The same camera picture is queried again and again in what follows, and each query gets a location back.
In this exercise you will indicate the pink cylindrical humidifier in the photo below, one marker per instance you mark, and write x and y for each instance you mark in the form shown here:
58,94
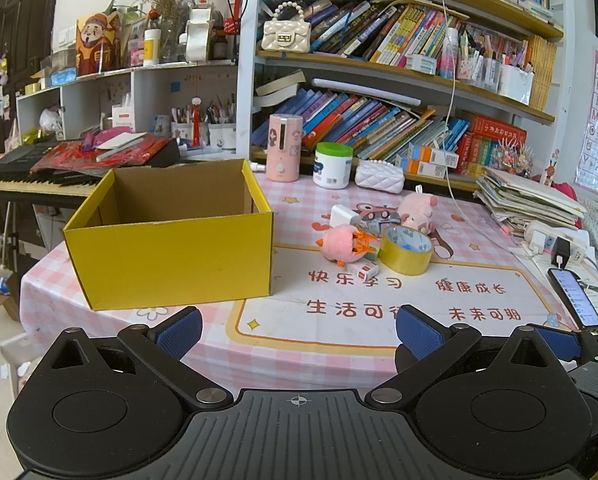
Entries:
285,147

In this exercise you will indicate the red paper sheets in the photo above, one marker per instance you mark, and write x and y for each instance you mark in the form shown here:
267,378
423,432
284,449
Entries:
69,152

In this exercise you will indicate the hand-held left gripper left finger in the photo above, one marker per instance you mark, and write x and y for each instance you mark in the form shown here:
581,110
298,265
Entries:
181,332

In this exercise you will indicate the red cloth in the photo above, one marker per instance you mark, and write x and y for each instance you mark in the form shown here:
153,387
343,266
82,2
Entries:
565,192

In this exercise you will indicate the small white red box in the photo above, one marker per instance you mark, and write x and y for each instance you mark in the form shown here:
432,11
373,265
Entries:
365,272

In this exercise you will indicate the white charger block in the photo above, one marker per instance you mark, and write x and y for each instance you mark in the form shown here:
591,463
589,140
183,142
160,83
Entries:
341,216

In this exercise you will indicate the pink round plush toy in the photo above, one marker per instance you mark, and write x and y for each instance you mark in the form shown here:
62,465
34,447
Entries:
341,242

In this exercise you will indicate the row of leaning books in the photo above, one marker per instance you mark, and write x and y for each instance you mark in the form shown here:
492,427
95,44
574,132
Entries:
394,35

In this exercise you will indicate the white paper roll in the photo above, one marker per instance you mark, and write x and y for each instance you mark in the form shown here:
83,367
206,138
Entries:
364,91

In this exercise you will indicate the white jar green lid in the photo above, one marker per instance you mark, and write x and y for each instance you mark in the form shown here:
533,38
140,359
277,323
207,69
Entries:
331,170

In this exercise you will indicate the stack of magazines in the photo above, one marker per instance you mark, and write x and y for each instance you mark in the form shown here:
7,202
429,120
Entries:
524,195

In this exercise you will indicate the reindeer figure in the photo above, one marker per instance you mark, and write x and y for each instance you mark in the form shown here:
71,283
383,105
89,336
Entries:
551,162

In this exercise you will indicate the white power strip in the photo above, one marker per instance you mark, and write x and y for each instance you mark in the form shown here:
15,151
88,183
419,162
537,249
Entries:
579,240

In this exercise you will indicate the colourful spiky ornament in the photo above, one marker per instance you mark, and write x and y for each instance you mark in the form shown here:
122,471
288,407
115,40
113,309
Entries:
514,155

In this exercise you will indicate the pastel spray bottle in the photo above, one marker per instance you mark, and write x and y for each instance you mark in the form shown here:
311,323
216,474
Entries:
449,52

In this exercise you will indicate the white bottle yellow label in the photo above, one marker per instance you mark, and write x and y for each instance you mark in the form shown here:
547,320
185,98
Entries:
151,50

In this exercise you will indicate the yellow cardboard box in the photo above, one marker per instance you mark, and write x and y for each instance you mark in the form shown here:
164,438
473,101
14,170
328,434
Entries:
169,260

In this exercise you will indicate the white paper bag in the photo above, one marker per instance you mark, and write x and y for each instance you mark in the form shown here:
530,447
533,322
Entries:
124,117

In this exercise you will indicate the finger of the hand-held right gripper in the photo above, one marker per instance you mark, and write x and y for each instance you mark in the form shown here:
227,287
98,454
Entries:
554,342

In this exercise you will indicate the wooden bookshelf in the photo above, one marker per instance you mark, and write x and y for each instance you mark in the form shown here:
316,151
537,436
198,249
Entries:
245,90

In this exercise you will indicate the row of colourful books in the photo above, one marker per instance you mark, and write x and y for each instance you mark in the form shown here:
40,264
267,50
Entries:
359,120

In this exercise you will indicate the red boxed book set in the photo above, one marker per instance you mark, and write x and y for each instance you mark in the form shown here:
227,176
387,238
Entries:
494,132

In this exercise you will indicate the dried flower bunch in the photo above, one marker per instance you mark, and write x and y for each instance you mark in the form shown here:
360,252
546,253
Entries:
164,5

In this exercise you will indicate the pink pig plush toy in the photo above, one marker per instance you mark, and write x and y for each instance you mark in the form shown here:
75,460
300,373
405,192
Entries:
416,210

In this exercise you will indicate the black electronic keyboard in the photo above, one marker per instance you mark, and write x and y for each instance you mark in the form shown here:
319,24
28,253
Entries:
29,182

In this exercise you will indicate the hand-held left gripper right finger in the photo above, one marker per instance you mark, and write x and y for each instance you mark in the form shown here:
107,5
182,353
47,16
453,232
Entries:
419,332

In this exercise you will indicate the red white hanging ornament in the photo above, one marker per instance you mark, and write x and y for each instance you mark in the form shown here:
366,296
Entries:
196,120

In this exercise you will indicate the orange blue carton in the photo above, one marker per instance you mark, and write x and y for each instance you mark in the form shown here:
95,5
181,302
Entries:
414,166
436,156

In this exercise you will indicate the white pen organiser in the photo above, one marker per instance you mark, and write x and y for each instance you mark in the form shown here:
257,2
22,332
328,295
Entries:
514,85

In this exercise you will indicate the cream quilted handbag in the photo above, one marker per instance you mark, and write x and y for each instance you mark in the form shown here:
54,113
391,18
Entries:
285,35

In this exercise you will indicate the white shelf unit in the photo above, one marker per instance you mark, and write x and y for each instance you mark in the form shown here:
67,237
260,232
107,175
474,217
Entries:
149,90

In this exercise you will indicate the black plug adapter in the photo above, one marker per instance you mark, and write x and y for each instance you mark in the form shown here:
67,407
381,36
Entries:
561,251

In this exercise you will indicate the stack of yellow books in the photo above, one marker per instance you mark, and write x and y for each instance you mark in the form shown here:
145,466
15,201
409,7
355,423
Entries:
541,70

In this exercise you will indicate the white plastic bag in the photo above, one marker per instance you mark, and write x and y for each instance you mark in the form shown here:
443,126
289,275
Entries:
51,121

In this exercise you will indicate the white ribbon roll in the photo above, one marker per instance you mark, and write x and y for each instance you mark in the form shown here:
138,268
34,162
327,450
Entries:
198,40

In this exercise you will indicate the fortune god printed box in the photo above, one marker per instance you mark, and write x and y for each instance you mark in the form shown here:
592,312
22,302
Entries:
96,45

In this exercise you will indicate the white pen cup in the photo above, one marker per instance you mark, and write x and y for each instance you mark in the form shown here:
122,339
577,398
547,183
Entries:
222,136
181,132

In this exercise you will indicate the thick cream book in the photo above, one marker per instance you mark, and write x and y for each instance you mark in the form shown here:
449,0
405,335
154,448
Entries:
279,87

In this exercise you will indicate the yellow tape roll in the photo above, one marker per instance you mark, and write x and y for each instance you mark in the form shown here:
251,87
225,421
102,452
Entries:
404,262

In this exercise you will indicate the white plug adapter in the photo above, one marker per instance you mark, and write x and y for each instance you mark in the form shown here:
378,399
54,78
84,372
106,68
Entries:
534,246

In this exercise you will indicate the white quilted purse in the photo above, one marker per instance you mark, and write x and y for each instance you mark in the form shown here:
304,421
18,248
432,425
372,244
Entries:
379,177

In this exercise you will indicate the black smartphone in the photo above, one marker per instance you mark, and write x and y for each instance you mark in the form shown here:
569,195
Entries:
574,297

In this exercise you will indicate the dark wooden door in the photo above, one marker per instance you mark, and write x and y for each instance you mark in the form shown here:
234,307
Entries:
19,35

